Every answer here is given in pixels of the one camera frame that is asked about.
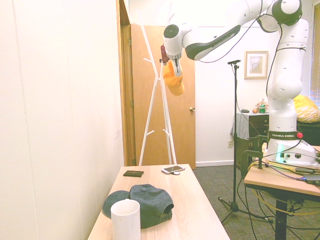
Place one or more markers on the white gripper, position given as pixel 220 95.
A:
pixel 178 71

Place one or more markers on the yellow baseball cap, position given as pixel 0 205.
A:
pixel 175 86

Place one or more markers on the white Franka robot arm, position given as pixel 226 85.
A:
pixel 282 85

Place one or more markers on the dark blue baseball cap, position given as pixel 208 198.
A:
pixel 150 202

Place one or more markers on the white coat rack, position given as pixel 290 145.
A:
pixel 158 82

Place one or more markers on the brass door knob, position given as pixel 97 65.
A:
pixel 192 108

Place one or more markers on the brown wooden door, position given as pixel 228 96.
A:
pixel 180 130

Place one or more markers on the small black bowl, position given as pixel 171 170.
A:
pixel 244 110

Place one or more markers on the grey cloth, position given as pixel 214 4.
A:
pixel 241 125

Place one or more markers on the dried flower decoration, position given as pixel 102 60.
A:
pixel 262 101

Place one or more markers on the dark wooden dresser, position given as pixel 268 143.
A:
pixel 257 122

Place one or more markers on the white smartphone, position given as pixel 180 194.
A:
pixel 173 169

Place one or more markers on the small round silver coin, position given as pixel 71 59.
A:
pixel 176 172

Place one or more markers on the black card wallet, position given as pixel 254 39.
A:
pixel 133 173

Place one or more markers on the black C-clamp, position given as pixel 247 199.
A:
pixel 246 160

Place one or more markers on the red stop knob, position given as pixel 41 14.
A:
pixel 299 135

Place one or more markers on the window blinds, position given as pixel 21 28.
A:
pixel 315 82

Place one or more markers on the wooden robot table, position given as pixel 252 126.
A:
pixel 270 182

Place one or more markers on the white mug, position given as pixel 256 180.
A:
pixel 125 220

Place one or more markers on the wooden door frame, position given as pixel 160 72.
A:
pixel 125 100

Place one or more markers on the framed wall picture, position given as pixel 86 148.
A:
pixel 256 65

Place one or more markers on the black camera tripod stand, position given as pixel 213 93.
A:
pixel 235 125

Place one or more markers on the white wall outlet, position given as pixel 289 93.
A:
pixel 229 144

